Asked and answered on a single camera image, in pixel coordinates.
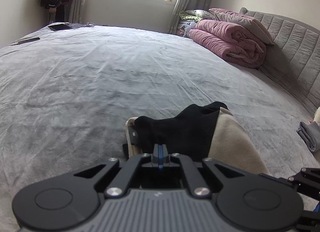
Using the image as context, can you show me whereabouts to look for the green patterned cloth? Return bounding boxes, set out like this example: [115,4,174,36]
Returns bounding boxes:
[179,12,202,22]

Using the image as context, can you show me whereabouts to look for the folded grey cloth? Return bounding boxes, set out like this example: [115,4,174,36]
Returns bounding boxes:
[297,121,320,153]

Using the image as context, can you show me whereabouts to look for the white charging cables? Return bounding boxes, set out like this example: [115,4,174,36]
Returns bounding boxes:
[65,22,95,28]

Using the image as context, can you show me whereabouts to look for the blue grey clothes pile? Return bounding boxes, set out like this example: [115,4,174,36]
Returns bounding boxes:
[177,20,200,38]

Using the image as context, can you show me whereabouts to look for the beige black-sleeved bear sweatshirt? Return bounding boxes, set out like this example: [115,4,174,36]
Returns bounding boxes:
[122,101,272,178]

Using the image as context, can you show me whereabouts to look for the grey quilted headboard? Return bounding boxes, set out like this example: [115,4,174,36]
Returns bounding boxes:
[239,7,320,117]

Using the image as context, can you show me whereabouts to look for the bed with grey sheet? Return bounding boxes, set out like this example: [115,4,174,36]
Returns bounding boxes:
[0,23,320,232]

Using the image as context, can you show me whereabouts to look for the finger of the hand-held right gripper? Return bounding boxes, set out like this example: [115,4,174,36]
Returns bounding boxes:
[259,168,320,198]

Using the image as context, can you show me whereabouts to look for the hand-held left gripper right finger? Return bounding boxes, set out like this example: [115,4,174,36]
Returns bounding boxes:
[160,144,244,199]

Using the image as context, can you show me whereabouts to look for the folded pink quilt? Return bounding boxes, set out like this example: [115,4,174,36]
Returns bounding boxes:
[188,20,267,69]

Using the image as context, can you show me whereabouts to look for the pink grey pillow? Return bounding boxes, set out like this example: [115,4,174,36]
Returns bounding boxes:
[209,8,275,45]

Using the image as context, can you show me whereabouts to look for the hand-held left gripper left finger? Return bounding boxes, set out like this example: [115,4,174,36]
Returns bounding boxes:
[74,144,161,199]

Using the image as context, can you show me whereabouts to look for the dark tablet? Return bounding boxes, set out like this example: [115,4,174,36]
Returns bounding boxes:
[48,23,73,32]

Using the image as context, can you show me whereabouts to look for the white plush item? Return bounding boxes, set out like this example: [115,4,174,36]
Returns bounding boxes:
[312,106,320,125]

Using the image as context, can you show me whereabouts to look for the dark flat phone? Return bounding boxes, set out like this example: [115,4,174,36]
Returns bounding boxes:
[17,37,40,45]

